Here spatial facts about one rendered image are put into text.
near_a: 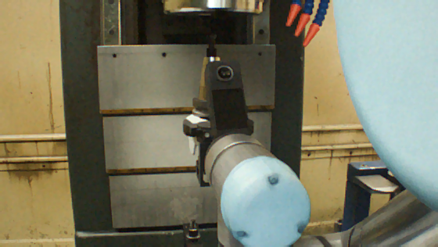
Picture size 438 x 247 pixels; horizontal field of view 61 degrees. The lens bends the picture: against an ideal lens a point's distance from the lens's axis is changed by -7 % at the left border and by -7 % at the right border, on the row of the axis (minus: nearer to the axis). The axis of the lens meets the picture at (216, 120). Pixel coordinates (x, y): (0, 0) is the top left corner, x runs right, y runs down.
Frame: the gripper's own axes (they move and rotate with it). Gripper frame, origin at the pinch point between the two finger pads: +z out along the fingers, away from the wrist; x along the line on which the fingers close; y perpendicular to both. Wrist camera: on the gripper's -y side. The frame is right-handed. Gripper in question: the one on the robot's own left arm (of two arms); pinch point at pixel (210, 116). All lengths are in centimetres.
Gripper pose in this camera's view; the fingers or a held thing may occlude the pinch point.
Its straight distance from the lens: 66.6
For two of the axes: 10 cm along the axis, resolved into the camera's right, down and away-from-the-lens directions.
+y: 0.0, 9.8, 1.9
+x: 9.9, -0.3, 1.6
